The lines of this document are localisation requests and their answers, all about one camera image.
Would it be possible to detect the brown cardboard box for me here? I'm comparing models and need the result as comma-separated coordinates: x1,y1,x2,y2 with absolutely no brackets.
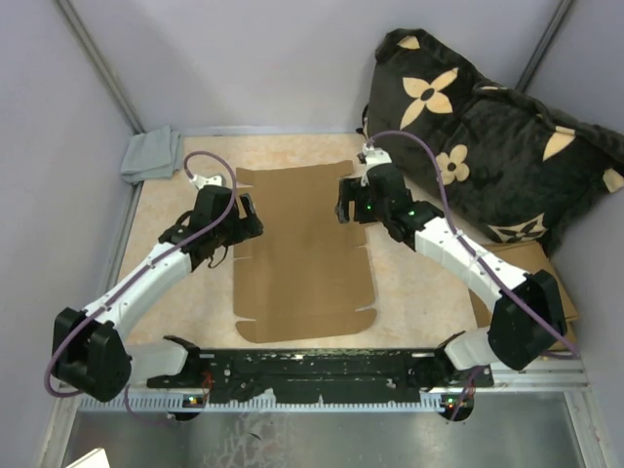
233,160,376,343

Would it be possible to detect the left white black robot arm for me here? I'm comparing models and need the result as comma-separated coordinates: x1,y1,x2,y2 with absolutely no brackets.
49,185,263,403

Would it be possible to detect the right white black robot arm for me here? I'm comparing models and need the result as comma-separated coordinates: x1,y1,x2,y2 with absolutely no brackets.
335,163,566,386

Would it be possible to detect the lower folded cardboard box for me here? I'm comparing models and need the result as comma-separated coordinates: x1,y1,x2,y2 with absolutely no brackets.
467,241,582,332

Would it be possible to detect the folded grey cloth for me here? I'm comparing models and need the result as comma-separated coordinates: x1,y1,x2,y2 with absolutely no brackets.
120,125,182,184

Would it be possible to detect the black plush flower-pattern bag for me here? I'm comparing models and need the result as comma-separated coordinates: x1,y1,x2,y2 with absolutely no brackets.
363,28,623,252

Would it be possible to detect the white paper corner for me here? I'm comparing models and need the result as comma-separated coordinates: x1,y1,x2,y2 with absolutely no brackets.
66,448,110,468

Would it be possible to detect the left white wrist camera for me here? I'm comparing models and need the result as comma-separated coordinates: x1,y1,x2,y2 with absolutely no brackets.
188,174,226,190

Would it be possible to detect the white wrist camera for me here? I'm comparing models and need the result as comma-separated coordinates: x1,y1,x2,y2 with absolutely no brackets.
188,174,226,190
358,143,392,170

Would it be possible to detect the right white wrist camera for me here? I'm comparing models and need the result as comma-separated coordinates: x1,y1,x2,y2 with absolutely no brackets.
358,143,392,170

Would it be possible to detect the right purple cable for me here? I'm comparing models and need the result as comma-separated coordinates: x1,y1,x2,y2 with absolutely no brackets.
368,130,581,421

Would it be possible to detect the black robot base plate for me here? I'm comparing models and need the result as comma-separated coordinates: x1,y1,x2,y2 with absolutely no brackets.
146,346,494,421

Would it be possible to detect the aluminium front rail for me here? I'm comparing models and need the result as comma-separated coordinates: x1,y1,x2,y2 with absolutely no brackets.
78,349,588,417

